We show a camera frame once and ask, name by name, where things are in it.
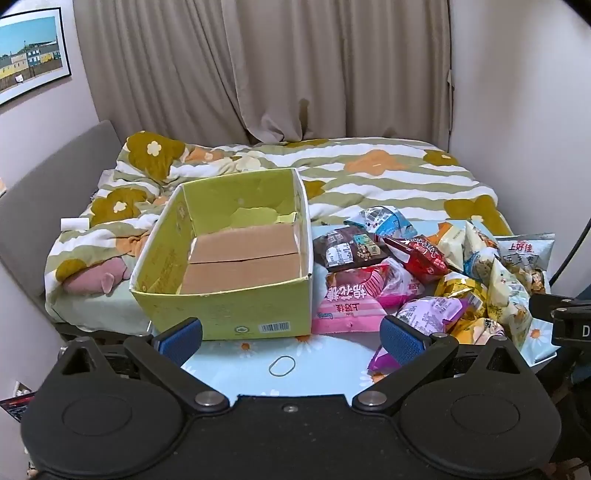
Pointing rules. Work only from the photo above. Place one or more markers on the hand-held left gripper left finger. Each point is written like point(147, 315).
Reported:
point(182, 339)

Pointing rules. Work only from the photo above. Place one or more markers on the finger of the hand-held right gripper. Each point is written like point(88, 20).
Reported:
point(547, 305)

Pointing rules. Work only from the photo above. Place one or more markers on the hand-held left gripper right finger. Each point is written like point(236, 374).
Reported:
point(400, 340)

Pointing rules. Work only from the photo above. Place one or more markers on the yellow-green cardboard box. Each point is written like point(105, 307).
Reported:
point(240, 258)

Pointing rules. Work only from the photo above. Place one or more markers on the orange cream snack packet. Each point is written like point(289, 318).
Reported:
point(450, 244)

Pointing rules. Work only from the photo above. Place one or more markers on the purple snack packet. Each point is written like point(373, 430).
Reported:
point(429, 314)

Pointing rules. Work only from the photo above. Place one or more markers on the cream yellow snack packet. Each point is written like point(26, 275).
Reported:
point(508, 297)

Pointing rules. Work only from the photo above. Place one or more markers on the clear pink snack packet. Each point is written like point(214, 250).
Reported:
point(399, 284)

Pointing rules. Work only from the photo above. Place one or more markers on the pale green snack packet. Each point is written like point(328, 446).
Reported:
point(526, 251)

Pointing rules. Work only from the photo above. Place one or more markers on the pink striped snack packet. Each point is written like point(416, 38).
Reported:
point(346, 302)

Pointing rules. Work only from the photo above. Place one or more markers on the yellow pink snack packet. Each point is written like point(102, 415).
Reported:
point(475, 328)

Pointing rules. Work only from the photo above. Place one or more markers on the golden yellow snack packet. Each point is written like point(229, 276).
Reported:
point(461, 288)

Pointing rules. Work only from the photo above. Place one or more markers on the red cartoon snack packet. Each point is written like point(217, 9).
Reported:
point(422, 263)

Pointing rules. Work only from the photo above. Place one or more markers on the cream blue snack packet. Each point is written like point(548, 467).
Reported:
point(480, 258)

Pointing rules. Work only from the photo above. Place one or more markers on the rubber band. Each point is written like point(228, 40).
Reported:
point(270, 368)

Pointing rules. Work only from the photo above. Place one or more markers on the dark brown snack packet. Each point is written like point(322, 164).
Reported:
point(348, 249)

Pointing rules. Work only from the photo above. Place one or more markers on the pink plush toy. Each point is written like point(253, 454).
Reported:
point(92, 279)

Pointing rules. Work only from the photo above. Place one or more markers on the blue white snack packet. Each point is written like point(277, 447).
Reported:
point(385, 222)

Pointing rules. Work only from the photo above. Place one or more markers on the floral striped blanket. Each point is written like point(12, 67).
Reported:
point(378, 180)

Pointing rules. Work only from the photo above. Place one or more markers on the dark printed magazine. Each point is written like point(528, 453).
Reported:
point(16, 404)

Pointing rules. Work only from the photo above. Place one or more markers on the grey padded headboard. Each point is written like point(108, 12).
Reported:
point(51, 180)

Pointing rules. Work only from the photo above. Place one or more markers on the beige curtain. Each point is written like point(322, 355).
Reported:
point(258, 64)

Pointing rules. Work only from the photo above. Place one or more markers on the framed wall picture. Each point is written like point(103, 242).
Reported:
point(30, 55)

